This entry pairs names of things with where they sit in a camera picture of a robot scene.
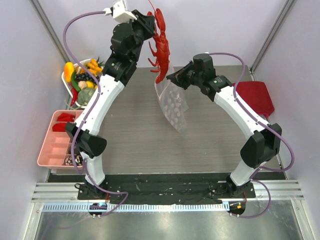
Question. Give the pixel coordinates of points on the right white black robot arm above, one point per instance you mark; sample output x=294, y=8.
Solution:
x=262, y=138

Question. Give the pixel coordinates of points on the green toy pumpkin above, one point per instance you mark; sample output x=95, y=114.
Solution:
x=85, y=95

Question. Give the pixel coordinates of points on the red toy chili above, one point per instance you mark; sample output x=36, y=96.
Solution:
x=74, y=96

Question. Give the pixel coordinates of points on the yellow orange toy pepper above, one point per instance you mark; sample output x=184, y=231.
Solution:
x=68, y=71

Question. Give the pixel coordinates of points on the red folded cloth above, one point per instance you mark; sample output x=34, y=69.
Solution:
x=256, y=95

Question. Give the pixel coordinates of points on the pink compartment tray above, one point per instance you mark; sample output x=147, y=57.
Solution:
x=56, y=145

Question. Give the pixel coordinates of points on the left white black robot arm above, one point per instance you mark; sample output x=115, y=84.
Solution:
x=126, y=44

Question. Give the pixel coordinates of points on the white plastic basket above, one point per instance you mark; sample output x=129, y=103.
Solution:
x=77, y=70

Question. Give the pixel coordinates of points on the beige toy garlic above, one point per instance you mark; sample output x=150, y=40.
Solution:
x=82, y=84

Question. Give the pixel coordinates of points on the clear zip top bag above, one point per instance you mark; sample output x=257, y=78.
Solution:
x=173, y=104

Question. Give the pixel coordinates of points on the green toy chili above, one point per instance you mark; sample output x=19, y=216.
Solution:
x=74, y=82

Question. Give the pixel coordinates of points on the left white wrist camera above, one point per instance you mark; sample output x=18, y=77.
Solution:
x=119, y=12

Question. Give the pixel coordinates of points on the black toy grapes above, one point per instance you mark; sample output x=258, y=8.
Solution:
x=83, y=77

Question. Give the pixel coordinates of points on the red plastic lobster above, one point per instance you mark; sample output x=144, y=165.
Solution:
x=162, y=52

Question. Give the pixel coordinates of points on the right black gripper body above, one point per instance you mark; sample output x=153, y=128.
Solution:
x=183, y=73

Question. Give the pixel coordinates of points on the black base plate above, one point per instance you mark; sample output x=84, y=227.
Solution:
x=158, y=189

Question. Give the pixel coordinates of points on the yellow toy lemon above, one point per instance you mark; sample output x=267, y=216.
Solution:
x=91, y=84

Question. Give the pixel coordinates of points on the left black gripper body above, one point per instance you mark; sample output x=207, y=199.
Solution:
x=141, y=31

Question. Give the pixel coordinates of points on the red felt pieces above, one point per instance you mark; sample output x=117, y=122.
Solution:
x=62, y=121

